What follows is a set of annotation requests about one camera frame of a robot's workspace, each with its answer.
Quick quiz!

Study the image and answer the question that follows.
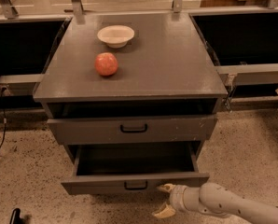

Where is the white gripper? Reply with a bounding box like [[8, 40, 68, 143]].
[[152, 183, 186, 219]]

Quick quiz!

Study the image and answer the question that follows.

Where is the grey drawer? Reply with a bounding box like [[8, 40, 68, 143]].
[[62, 142, 209, 195], [48, 115, 217, 145]]

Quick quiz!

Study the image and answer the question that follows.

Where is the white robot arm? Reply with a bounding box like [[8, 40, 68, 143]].
[[152, 182, 278, 224]]

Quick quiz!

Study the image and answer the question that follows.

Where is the grey drawer cabinet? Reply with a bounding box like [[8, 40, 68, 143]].
[[32, 12, 229, 163]]

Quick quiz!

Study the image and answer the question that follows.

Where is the grey top drawer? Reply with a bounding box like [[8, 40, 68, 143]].
[[48, 115, 217, 145]]

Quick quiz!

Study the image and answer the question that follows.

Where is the red apple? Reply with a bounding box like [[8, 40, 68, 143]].
[[94, 52, 118, 77]]

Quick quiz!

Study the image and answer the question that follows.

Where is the black object at floor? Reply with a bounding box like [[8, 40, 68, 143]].
[[9, 208, 21, 224]]

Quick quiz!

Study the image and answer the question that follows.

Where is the white bowl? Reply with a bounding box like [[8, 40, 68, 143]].
[[97, 25, 134, 49]]

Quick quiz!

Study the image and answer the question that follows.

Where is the metal latch bracket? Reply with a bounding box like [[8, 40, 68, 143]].
[[224, 74, 237, 112]]

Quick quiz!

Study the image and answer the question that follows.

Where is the metal railing post centre-left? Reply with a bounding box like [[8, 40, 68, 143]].
[[67, 0, 85, 17]]

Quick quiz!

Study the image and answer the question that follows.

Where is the metal railing post left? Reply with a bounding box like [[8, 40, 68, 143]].
[[0, 0, 19, 19]]

